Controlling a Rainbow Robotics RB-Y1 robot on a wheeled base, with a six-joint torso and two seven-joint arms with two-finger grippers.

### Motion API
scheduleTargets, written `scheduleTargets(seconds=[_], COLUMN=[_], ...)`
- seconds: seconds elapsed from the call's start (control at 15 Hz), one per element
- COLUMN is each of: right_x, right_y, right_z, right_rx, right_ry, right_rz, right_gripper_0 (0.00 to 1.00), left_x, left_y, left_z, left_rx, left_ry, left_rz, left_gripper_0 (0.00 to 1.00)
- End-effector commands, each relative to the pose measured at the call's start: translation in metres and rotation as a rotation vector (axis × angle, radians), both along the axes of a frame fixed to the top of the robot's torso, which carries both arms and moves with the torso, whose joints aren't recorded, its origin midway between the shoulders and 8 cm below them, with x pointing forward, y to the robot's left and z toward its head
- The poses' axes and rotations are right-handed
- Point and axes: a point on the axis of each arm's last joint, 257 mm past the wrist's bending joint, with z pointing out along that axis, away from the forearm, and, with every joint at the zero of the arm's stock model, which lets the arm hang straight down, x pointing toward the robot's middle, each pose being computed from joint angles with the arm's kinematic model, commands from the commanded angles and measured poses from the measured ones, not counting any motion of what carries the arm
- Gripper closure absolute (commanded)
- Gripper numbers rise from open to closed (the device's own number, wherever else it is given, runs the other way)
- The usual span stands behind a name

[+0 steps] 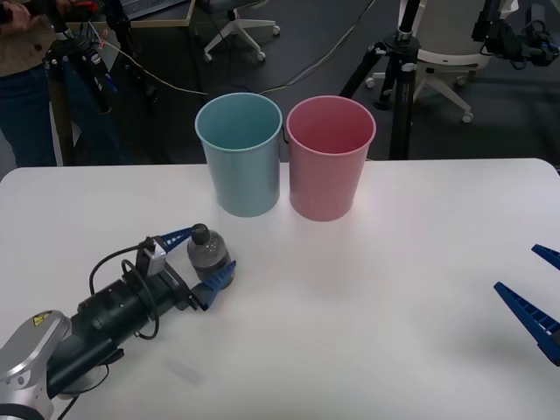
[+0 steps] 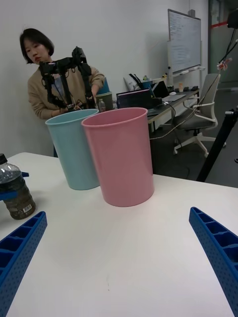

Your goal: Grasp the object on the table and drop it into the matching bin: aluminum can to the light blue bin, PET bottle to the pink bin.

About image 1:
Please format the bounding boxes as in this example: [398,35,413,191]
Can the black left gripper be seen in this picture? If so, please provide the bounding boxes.
[150,224,238,316]

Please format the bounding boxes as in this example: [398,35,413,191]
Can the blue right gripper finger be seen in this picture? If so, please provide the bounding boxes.
[493,281,560,367]
[530,243,560,270]

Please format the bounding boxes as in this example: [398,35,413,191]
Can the small dark plastic bottle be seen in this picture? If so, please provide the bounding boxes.
[186,222,237,290]

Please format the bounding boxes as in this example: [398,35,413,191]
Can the pale blue waste bin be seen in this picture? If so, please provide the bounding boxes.
[194,92,283,219]

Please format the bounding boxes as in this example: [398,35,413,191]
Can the pink waste bin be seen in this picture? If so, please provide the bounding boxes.
[286,95,378,222]

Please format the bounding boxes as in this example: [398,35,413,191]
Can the black device on stand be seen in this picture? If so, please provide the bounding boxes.
[470,0,560,71]

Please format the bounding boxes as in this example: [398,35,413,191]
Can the white office chair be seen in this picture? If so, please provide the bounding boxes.
[365,37,492,124]

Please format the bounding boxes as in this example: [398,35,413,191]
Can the tall black tripod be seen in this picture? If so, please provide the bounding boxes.
[339,0,422,161]

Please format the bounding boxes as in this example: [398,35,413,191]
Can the person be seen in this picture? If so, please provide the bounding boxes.
[0,0,119,168]

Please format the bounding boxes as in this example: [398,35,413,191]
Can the white office chair base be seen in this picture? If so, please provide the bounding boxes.
[202,0,282,63]

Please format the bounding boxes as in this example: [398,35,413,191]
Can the wooden edged desk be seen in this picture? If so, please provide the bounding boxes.
[124,0,197,30]

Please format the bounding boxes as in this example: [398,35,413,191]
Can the black tripod with cables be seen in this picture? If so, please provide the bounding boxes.
[43,0,158,166]

